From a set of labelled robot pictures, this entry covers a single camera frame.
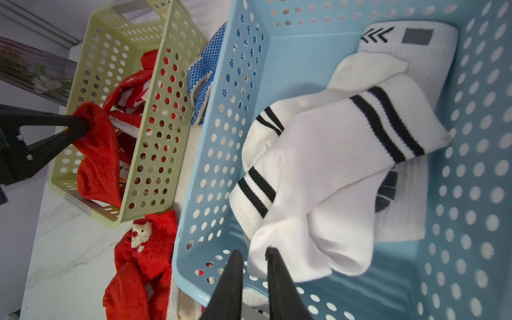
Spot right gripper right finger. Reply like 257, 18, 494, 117
265, 247, 313, 320

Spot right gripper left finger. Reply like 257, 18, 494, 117
200, 249, 243, 320

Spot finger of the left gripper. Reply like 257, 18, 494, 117
1, 105, 89, 185

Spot white sock black stripes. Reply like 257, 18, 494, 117
247, 73, 453, 284

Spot red white striped santa sock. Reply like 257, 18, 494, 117
103, 50, 158, 138

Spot white sock black bands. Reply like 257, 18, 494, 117
241, 52, 409, 171

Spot white grey sport sock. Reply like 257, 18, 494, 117
358, 21, 459, 243
165, 277, 202, 320

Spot white sock red trim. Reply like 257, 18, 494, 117
229, 154, 315, 247

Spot green plastic basket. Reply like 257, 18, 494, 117
48, 1, 207, 229

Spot dark glass vase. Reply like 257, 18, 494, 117
1, 37, 77, 106

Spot blue dotted work glove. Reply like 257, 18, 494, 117
187, 22, 227, 127

